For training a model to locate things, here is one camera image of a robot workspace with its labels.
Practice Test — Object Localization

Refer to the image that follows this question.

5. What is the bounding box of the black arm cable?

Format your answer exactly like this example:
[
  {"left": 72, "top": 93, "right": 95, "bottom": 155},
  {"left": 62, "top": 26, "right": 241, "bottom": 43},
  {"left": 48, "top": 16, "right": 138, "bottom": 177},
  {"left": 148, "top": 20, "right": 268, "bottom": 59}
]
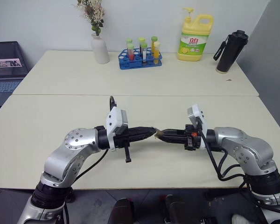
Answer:
[
  {"left": 62, "top": 95, "right": 119, "bottom": 224},
  {"left": 197, "top": 125, "right": 251, "bottom": 187}
]

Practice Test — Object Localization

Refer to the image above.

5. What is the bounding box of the white rounded shape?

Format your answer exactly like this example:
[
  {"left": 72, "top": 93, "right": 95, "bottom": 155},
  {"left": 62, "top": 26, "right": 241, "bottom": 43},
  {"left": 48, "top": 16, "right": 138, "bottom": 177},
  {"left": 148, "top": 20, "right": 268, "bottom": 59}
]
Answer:
[{"left": 231, "top": 213, "right": 251, "bottom": 224}]

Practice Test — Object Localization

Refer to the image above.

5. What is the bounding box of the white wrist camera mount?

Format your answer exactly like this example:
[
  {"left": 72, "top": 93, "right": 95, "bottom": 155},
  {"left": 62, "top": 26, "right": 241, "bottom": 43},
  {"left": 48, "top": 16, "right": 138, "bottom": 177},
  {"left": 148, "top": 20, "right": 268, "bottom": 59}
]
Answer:
[
  {"left": 105, "top": 106, "right": 129, "bottom": 153},
  {"left": 186, "top": 104, "right": 209, "bottom": 150}
]

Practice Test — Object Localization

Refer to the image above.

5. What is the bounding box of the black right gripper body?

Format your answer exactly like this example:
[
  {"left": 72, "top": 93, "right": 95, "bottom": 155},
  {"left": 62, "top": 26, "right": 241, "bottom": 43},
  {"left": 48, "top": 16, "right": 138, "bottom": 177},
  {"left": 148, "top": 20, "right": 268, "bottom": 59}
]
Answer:
[{"left": 184, "top": 125, "right": 202, "bottom": 151}]

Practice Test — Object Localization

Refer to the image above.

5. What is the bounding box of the black tumbler with strap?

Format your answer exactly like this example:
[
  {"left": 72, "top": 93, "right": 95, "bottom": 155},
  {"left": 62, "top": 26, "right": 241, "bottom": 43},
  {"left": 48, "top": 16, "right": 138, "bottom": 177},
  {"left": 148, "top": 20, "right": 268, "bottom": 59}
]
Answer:
[{"left": 213, "top": 29, "right": 249, "bottom": 74}]

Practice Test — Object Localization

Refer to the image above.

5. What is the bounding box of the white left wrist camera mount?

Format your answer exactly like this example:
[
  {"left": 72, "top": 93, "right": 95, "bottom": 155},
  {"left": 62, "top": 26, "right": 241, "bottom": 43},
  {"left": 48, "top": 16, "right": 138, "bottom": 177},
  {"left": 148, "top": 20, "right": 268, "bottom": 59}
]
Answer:
[{"left": 105, "top": 106, "right": 129, "bottom": 153}]

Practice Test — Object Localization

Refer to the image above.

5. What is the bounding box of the yellow-capped orange liquid tube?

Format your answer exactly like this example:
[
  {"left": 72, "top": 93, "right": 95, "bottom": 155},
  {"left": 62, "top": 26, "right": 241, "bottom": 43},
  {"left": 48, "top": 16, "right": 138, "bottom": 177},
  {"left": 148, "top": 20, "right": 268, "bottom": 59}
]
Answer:
[{"left": 153, "top": 41, "right": 161, "bottom": 65}]

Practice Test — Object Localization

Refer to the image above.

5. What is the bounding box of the white ceramic vase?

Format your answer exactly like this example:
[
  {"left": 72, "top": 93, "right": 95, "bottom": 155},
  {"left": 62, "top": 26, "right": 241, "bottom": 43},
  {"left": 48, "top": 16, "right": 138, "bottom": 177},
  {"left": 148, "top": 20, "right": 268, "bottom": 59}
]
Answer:
[{"left": 91, "top": 32, "right": 111, "bottom": 64}]

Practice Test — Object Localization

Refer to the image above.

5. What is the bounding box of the green-capped red liquid tube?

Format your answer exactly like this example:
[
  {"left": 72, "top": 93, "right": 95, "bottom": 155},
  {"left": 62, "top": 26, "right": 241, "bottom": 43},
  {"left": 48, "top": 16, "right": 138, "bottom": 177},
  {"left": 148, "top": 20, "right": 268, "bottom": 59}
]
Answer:
[{"left": 127, "top": 43, "right": 135, "bottom": 61}]

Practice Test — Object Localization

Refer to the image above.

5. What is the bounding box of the dried flower bouquet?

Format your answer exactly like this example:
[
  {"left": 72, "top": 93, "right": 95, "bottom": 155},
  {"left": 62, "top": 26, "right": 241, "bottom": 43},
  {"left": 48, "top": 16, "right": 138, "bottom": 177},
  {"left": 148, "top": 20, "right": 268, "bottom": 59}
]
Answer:
[{"left": 75, "top": 0, "right": 105, "bottom": 37}]

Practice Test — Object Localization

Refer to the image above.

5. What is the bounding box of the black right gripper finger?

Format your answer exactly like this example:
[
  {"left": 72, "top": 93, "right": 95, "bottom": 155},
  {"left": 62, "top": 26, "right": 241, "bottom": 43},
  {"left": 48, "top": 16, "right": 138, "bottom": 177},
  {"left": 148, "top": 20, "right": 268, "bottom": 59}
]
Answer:
[
  {"left": 157, "top": 133, "right": 186, "bottom": 144},
  {"left": 162, "top": 128, "right": 186, "bottom": 136}
]

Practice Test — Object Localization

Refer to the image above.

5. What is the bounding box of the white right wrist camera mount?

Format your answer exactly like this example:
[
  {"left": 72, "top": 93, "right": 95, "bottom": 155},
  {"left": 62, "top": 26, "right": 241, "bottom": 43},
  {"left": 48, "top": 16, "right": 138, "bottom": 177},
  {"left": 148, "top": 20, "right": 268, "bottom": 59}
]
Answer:
[{"left": 186, "top": 104, "right": 209, "bottom": 150}]

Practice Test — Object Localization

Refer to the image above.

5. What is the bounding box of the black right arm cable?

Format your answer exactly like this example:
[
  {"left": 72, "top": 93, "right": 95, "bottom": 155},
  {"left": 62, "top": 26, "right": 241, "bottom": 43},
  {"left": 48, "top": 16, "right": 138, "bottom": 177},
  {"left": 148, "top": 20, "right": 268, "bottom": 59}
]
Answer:
[{"left": 197, "top": 125, "right": 251, "bottom": 187}]

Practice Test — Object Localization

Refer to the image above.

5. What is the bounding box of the green-capped white label tube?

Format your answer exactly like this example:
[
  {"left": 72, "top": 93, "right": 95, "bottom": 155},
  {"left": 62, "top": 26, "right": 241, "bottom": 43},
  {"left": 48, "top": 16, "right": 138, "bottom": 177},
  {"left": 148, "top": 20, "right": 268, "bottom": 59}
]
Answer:
[{"left": 140, "top": 42, "right": 148, "bottom": 63}]

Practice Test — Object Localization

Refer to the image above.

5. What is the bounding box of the dark laptop computer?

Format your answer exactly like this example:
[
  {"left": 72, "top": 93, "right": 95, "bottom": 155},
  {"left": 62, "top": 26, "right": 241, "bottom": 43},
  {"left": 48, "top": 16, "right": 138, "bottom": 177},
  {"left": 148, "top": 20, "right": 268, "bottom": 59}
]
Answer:
[{"left": 0, "top": 41, "right": 32, "bottom": 108}]

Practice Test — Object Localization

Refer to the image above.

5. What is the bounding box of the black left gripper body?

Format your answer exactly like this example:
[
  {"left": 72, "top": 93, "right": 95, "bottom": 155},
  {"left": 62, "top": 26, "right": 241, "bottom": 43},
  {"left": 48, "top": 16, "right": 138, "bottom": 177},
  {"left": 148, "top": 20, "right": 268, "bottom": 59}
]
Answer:
[{"left": 113, "top": 127, "right": 133, "bottom": 164}]

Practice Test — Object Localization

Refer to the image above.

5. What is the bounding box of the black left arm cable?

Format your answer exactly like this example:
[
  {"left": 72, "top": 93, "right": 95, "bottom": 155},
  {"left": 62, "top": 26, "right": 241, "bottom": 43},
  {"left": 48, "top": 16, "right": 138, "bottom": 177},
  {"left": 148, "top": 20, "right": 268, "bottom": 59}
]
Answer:
[{"left": 62, "top": 95, "right": 119, "bottom": 224}]

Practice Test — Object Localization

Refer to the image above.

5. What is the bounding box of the blue test tube rack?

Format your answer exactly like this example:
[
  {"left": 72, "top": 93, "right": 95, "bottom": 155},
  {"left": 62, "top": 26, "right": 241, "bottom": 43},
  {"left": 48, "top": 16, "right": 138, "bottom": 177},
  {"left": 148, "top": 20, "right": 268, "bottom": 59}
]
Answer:
[{"left": 118, "top": 48, "right": 163, "bottom": 70}]

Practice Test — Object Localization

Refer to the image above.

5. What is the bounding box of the yellow dish soap bottle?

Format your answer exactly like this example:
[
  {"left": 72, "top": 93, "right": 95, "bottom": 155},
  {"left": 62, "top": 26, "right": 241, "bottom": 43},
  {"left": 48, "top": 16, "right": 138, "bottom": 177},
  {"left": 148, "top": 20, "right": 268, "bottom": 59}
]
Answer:
[{"left": 176, "top": 7, "right": 214, "bottom": 62}]

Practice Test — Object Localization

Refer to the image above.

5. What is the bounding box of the dark rounded shape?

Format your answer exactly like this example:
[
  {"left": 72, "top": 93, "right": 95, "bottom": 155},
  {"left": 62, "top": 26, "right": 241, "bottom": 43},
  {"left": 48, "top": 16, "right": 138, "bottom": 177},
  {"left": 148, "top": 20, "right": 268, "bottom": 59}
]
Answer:
[
  {"left": 107, "top": 197, "right": 135, "bottom": 224},
  {"left": 162, "top": 194, "right": 195, "bottom": 224}
]

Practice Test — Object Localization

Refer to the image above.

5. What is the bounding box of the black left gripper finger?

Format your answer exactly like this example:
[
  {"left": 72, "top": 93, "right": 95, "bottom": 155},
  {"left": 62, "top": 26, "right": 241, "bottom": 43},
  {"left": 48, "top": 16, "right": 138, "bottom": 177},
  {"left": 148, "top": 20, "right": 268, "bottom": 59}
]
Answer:
[
  {"left": 128, "top": 131, "right": 156, "bottom": 143},
  {"left": 127, "top": 126, "right": 154, "bottom": 135}
]

